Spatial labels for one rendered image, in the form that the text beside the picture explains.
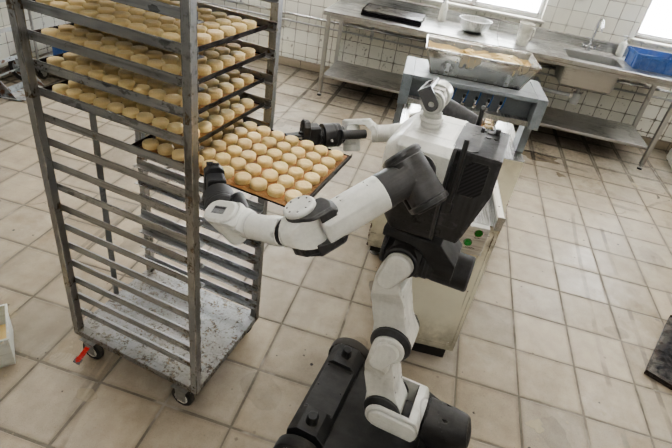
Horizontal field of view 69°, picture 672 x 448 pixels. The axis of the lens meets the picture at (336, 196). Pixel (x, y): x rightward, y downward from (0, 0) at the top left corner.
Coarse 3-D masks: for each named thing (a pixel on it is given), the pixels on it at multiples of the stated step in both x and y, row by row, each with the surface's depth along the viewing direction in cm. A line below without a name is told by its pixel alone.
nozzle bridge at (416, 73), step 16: (416, 64) 260; (416, 80) 254; (448, 80) 244; (464, 80) 248; (400, 96) 251; (416, 96) 257; (480, 96) 252; (496, 96) 250; (512, 96) 240; (528, 96) 240; (544, 96) 244; (400, 112) 266; (512, 112) 253; (528, 112) 251; (544, 112) 242; (528, 128) 247
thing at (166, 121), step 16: (80, 96) 156; (96, 96) 161; (112, 96) 159; (128, 112) 151; (144, 112) 152; (160, 112) 155; (208, 112) 162; (224, 112) 161; (240, 112) 166; (176, 128) 146; (208, 128) 151
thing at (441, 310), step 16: (496, 240) 203; (480, 256) 208; (480, 272) 213; (416, 288) 224; (432, 288) 222; (448, 288) 220; (416, 304) 229; (432, 304) 227; (448, 304) 225; (464, 304) 223; (432, 320) 232; (448, 320) 230; (464, 320) 228; (432, 336) 237; (448, 336) 235; (432, 352) 246
